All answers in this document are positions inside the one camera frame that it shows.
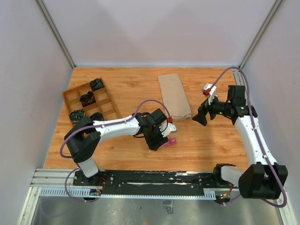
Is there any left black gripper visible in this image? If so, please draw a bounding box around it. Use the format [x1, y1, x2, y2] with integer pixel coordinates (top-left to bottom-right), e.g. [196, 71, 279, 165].
[144, 125, 169, 151]

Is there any pink weekly pill organizer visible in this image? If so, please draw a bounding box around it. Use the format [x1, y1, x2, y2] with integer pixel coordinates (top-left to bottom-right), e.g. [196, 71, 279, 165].
[161, 136, 177, 147]

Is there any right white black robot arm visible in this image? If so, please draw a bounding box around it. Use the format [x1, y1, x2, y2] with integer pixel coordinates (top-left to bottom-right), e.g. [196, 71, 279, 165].
[192, 83, 288, 200]

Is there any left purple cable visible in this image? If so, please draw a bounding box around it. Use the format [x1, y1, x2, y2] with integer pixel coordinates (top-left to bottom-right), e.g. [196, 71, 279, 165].
[60, 99, 172, 203]

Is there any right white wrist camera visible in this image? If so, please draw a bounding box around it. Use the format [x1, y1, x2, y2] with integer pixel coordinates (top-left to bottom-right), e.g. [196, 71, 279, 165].
[202, 83, 217, 105]

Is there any left aluminium frame post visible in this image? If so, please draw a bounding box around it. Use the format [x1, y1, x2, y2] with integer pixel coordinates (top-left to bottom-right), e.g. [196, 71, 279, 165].
[34, 0, 76, 69]

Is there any purple cable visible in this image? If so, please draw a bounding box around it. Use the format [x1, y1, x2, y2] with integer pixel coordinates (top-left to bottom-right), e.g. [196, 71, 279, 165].
[210, 66, 288, 208]
[60, 99, 172, 203]

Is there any black coiled cable middle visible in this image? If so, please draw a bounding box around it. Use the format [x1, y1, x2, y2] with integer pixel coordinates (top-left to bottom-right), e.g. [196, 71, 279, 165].
[79, 91, 96, 106]

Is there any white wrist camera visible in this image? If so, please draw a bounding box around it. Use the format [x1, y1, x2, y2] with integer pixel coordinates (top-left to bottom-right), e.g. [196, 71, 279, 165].
[159, 117, 177, 137]
[202, 83, 217, 105]

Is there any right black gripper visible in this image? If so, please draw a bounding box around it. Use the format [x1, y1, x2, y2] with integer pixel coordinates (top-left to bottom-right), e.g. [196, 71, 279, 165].
[192, 91, 232, 126]

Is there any black coiled cable bottom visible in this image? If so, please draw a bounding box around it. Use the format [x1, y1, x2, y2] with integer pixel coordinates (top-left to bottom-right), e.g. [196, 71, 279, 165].
[90, 112, 105, 121]

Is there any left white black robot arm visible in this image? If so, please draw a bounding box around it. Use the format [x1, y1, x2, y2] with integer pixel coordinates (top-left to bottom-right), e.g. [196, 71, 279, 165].
[63, 109, 174, 186]

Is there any grey slotted cable duct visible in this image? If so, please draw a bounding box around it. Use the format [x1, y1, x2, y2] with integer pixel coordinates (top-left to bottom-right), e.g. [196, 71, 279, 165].
[39, 187, 216, 200]

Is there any aluminium frame post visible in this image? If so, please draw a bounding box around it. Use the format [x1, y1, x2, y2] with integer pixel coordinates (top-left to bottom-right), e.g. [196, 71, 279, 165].
[34, 0, 76, 69]
[239, 0, 285, 69]

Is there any right aluminium frame post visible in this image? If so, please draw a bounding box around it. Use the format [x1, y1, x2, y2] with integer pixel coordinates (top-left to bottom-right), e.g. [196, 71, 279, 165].
[239, 0, 285, 69]

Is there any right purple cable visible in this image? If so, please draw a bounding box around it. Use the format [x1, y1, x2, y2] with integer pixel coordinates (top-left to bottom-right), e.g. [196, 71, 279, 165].
[210, 66, 288, 208]

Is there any wooden compartment tray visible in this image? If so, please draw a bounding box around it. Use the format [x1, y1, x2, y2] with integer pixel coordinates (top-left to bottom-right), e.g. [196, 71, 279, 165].
[62, 78, 121, 126]

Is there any black green coiled cable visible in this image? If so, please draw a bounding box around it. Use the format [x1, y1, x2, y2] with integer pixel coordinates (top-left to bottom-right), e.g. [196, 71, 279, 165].
[69, 109, 86, 125]

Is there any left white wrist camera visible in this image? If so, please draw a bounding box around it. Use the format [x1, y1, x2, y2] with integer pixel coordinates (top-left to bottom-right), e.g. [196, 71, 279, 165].
[159, 117, 177, 137]

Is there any black coiled cable top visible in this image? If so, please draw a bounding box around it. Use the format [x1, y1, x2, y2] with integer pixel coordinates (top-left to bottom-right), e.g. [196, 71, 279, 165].
[90, 79, 105, 91]

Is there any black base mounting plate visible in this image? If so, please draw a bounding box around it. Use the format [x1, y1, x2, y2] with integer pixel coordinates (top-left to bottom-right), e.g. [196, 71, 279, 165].
[73, 170, 230, 193]

